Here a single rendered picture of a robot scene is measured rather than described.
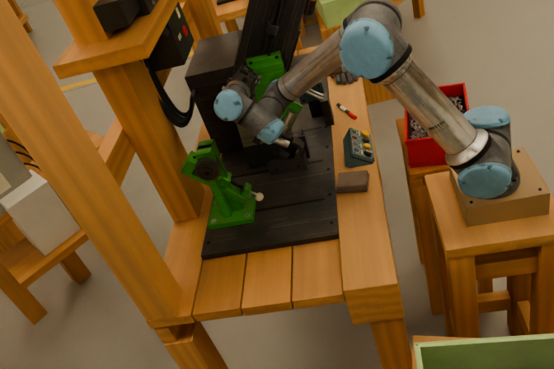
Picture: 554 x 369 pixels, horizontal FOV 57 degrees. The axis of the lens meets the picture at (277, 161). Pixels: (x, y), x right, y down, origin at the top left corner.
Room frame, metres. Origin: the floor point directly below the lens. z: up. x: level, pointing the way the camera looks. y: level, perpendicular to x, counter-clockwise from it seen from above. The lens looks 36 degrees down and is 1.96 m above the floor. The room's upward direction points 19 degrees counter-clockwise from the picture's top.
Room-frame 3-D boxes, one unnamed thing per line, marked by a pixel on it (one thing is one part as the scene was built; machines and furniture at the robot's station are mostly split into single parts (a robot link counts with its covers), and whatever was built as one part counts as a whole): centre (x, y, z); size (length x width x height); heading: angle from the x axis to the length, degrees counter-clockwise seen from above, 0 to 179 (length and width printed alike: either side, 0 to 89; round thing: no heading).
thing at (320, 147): (1.63, -0.03, 0.89); 1.10 x 0.42 x 0.02; 166
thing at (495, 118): (1.02, -0.54, 1.09); 0.13 x 0.12 x 0.14; 150
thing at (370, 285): (1.56, -0.30, 0.82); 1.50 x 0.14 x 0.15; 166
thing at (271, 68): (1.54, -0.07, 1.17); 0.13 x 0.12 x 0.20; 166
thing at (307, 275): (1.63, -0.03, 0.44); 1.49 x 0.70 x 0.88; 166
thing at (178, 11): (1.57, 0.20, 1.42); 0.17 x 0.12 x 0.15; 166
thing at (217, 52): (1.77, 0.08, 1.07); 0.30 x 0.18 x 0.34; 166
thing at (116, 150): (1.72, 0.33, 1.23); 1.30 x 0.05 x 0.09; 166
